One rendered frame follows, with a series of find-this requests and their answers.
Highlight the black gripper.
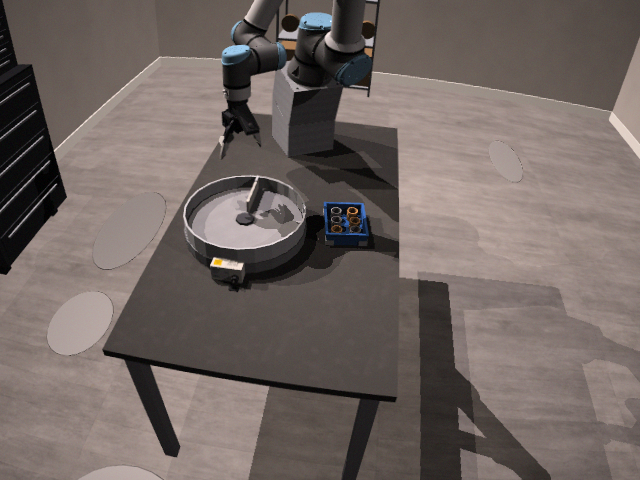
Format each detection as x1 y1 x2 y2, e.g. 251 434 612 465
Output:
219 99 262 160

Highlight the blue crate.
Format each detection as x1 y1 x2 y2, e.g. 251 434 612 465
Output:
323 202 369 246

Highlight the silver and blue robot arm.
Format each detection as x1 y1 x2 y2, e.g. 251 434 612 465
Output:
222 0 372 135

